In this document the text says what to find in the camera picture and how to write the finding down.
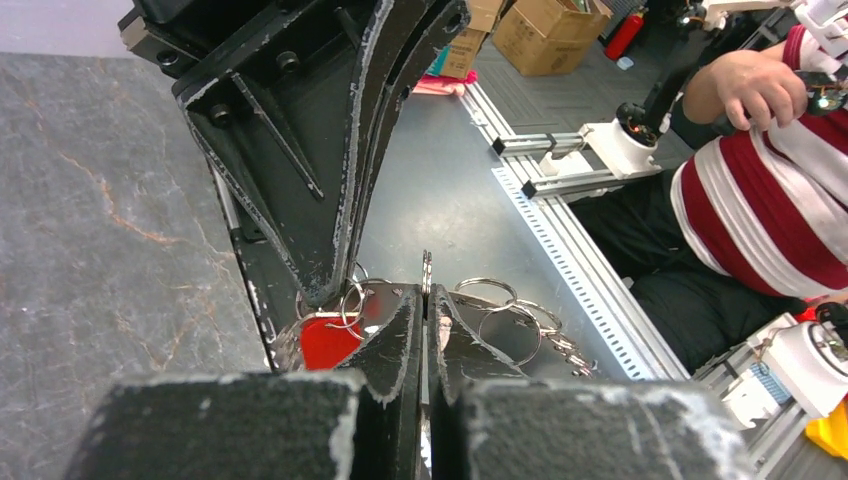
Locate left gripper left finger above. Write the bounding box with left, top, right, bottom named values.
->
left=65, top=285, right=424, bottom=479

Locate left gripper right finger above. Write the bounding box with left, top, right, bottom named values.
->
left=427, top=285, right=755, bottom=479

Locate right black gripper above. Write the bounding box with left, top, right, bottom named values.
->
left=118, top=1, right=470, bottom=304

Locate white leader arm base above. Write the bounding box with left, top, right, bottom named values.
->
left=539, top=113, right=671, bottom=180

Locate operator bare hand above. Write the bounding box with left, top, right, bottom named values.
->
left=708, top=43, right=808, bottom=131

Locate pink cloth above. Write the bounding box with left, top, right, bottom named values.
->
left=412, top=70, right=478, bottom=97

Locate cardboard box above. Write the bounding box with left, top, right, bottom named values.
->
left=426, top=0, right=504, bottom=80
left=492, top=0, right=613, bottom=77

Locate red fire extinguisher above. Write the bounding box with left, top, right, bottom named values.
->
left=604, top=8, right=647, bottom=61

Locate person in striped shirt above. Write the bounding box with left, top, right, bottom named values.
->
left=570, top=25, right=847, bottom=372

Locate aluminium frame rail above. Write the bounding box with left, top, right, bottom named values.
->
left=460, top=82, right=848, bottom=480

